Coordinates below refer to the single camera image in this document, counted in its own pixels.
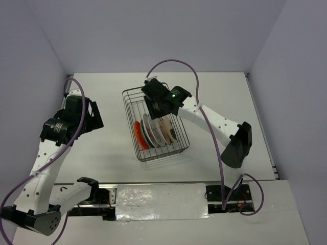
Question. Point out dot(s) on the cream plate with dark edge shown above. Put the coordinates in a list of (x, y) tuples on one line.
[(169, 128)]

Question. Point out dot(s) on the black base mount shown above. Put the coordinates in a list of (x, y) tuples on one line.
[(239, 198), (104, 203)]

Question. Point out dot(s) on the metal wire dish rack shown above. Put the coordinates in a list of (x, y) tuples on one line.
[(135, 107)]

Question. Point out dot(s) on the silver foil covered panel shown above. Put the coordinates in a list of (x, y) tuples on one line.
[(160, 202)]

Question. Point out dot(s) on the green rimmed white plate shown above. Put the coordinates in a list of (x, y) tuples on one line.
[(145, 135)]

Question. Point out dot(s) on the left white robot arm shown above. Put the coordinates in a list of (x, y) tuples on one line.
[(36, 209)]

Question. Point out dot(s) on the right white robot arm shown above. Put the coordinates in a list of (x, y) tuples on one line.
[(236, 137)]

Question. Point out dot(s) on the white plate with pink pattern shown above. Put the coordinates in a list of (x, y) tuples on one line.
[(148, 131)]

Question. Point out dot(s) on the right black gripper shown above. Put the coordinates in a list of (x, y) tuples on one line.
[(153, 114)]

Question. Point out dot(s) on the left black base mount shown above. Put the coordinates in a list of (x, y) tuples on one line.
[(104, 203)]

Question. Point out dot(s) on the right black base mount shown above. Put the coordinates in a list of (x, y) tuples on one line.
[(239, 198)]

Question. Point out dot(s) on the plate with orange sunburst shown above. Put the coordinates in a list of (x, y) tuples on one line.
[(162, 129)]

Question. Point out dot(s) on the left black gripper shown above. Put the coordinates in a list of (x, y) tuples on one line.
[(95, 121)]

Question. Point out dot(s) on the white plate grey lines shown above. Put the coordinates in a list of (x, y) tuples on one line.
[(156, 133)]

